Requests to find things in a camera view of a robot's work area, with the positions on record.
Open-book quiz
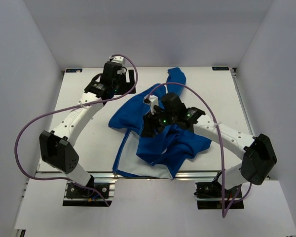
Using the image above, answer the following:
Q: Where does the blue zip-up jacket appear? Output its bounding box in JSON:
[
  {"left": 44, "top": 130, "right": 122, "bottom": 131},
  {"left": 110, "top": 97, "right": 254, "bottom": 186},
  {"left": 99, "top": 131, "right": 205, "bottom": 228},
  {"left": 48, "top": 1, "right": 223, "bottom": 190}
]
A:
[{"left": 108, "top": 67, "right": 211, "bottom": 179}]

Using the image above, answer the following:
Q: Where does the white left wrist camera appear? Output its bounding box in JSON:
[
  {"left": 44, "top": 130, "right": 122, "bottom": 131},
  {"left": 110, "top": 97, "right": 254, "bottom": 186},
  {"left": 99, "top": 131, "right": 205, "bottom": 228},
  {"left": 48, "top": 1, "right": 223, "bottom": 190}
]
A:
[{"left": 109, "top": 55, "right": 126, "bottom": 66}]

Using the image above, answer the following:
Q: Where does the blue right corner label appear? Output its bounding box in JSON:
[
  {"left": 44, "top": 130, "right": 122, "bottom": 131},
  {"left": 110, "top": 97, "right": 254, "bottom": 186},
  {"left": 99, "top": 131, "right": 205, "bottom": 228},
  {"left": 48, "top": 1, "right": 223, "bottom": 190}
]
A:
[{"left": 212, "top": 66, "right": 229, "bottom": 71}]

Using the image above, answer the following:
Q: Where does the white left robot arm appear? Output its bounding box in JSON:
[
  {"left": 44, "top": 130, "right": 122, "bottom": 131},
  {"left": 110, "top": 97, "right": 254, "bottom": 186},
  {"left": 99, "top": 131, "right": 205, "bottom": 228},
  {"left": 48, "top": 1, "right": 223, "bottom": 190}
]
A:
[{"left": 39, "top": 55, "right": 135, "bottom": 197}]

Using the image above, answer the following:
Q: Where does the aluminium table front rail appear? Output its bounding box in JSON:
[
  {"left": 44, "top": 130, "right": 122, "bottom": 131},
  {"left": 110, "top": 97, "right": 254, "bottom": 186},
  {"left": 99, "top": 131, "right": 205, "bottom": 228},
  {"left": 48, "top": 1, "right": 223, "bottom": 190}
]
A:
[{"left": 34, "top": 171, "right": 240, "bottom": 180}]

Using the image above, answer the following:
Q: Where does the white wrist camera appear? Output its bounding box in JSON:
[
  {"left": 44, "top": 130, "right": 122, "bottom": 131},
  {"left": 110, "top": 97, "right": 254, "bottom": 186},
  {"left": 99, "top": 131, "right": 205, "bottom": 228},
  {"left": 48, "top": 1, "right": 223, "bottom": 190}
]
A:
[
  {"left": 144, "top": 95, "right": 159, "bottom": 115},
  {"left": 109, "top": 55, "right": 126, "bottom": 66}
]

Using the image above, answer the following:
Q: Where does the blue corner label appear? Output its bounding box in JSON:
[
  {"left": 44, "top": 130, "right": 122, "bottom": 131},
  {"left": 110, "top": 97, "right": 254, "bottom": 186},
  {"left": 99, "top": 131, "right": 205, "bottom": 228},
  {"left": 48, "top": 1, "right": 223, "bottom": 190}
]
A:
[
  {"left": 65, "top": 68, "right": 82, "bottom": 73},
  {"left": 212, "top": 66, "right": 229, "bottom": 71}
]

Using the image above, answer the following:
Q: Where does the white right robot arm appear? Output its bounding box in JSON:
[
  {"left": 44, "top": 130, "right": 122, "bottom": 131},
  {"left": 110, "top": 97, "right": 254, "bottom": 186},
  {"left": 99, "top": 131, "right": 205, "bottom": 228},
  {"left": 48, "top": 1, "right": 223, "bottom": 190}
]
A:
[{"left": 141, "top": 92, "right": 277, "bottom": 197}]

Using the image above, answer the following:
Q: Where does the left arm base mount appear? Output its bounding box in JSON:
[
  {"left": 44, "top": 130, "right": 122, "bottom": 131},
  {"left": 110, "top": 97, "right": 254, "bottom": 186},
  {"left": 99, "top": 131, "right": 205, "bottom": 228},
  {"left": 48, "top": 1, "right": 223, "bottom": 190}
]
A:
[{"left": 63, "top": 179, "right": 115, "bottom": 207}]

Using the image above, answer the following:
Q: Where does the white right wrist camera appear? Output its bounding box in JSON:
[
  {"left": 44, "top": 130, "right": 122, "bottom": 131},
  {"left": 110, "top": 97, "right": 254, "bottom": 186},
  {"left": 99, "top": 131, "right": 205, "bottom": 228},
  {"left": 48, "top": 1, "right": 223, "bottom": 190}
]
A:
[{"left": 144, "top": 95, "right": 159, "bottom": 115}]

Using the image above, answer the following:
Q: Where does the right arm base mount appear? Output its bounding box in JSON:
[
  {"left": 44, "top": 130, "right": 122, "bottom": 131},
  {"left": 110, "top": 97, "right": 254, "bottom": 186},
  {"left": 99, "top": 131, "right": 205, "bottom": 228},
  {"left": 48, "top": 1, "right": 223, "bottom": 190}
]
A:
[{"left": 194, "top": 182, "right": 244, "bottom": 210}]

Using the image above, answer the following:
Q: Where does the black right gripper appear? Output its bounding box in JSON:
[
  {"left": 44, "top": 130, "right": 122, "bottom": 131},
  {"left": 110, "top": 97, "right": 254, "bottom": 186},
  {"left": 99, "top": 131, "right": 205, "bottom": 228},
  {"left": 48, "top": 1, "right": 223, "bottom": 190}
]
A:
[{"left": 141, "top": 105, "right": 177, "bottom": 138}]

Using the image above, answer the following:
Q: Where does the blue left corner label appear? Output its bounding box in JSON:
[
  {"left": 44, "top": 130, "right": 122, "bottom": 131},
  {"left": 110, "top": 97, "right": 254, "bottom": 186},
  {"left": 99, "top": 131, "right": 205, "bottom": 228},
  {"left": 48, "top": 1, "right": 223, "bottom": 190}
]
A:
[{"left": 65, "top": 68, "right": 82, "bottom": 73}]

